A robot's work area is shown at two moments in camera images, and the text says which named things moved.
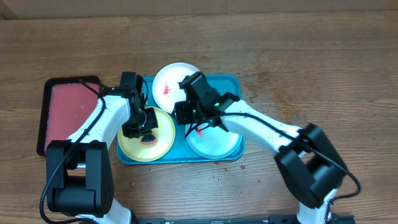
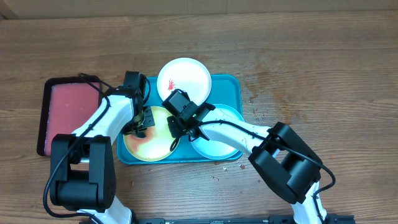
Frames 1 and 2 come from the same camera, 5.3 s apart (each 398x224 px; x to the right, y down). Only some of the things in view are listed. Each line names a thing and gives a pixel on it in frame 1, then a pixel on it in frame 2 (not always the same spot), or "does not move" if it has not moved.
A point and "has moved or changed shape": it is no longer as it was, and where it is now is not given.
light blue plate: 214,142 does not move
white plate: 166,89 has moved or changed shape
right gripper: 187,111 -> 180,124
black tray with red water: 66,102 does not move
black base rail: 272,219 does not move
